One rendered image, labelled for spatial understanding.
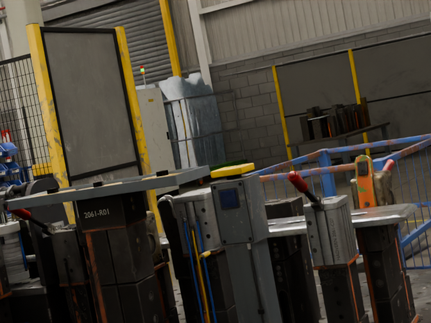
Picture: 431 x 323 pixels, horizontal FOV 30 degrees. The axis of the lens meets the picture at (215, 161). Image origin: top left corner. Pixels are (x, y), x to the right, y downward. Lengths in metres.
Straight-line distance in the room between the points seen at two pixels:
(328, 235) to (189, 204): 0.28
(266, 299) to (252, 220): 0.14
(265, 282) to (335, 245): 0.17
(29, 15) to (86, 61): 4.43
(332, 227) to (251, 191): 0.20
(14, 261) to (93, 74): 3.60
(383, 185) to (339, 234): 0.35
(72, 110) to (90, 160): 0.34
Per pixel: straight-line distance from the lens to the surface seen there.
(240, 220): 1.37
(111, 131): 5.40
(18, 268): 1.83
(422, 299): 2.14
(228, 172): 1.37
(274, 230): 1.66
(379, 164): 3.53
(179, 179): 1.38
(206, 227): 1.58
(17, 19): 9.73
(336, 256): 1.50
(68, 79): 5.13
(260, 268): 1.39
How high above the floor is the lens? 1.25
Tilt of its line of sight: 3 degrees down
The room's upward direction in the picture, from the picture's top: 11 degrees counter-clockwise
